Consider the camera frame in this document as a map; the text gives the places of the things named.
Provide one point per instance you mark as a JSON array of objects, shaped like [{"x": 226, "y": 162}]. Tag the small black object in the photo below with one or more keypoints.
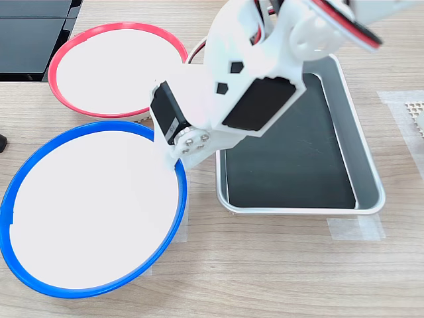
[{"x": 2, "y": 143}]

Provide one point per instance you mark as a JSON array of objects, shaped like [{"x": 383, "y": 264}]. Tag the blue-rimmed round white plate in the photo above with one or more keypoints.
[{"x": 92, "y": 212}]

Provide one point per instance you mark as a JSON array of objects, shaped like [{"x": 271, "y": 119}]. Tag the red-rimmed round white plate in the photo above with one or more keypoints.
[{"x": 112, "y": 73}]

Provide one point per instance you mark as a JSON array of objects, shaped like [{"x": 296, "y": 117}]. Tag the steel tray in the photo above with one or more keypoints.
[{"x": 364, "y": 159}]

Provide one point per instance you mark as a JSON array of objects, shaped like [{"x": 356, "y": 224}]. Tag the pale perforated base plate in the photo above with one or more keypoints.
[{"x": 412, "y": 107}]

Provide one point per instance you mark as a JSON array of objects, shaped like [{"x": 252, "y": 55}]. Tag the black glossy panel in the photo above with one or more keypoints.
[
  {"x": 26, "y": 46},
  {"x": 33, "y": 8}
]

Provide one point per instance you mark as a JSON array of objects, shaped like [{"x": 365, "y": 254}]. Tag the translucent tape strip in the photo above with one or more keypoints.
[
  {"x": 148, "y": 271},
  {"x": 183, "y": 228},
  {"x": 357, "y": 228}
]

